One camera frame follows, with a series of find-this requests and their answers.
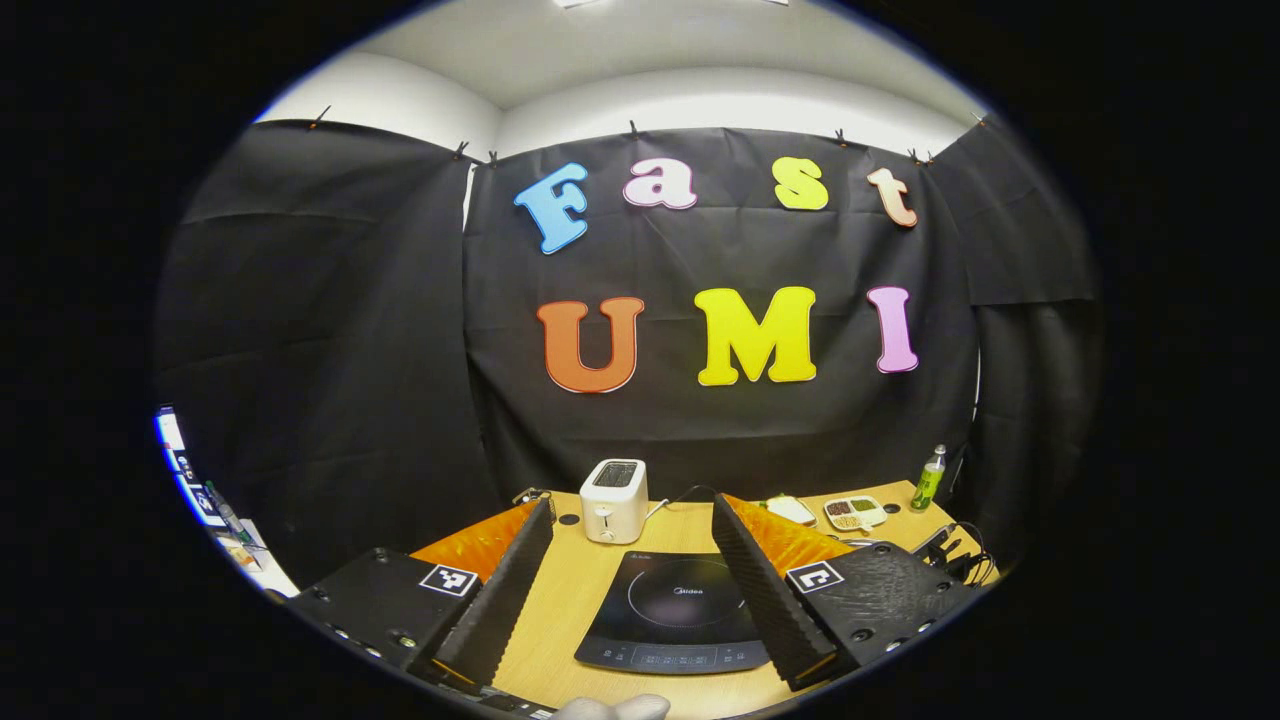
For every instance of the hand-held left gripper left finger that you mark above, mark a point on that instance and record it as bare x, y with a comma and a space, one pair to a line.
500, 600

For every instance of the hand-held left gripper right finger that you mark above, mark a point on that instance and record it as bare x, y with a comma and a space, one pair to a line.
765, 600

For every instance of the black induction cooktop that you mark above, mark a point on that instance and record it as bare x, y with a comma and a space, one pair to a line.
670, 610

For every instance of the pale sandwich plate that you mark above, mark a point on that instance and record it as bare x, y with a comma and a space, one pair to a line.
795, 517

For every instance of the white bread sandwich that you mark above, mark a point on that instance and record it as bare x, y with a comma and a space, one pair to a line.
790, 507

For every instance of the divided plate of grains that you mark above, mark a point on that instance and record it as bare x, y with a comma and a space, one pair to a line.
855, 513

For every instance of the white toaster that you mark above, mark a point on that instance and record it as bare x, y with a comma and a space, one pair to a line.
612, 515

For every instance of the green drink bottle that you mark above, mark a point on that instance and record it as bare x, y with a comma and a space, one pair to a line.
927, 485

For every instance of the green marker pen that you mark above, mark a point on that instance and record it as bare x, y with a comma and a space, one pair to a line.
228, 515

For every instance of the bright screen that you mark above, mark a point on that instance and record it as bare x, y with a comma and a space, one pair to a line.
170, 432

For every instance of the row of black cloth clips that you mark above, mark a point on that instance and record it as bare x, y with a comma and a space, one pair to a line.
633, 130

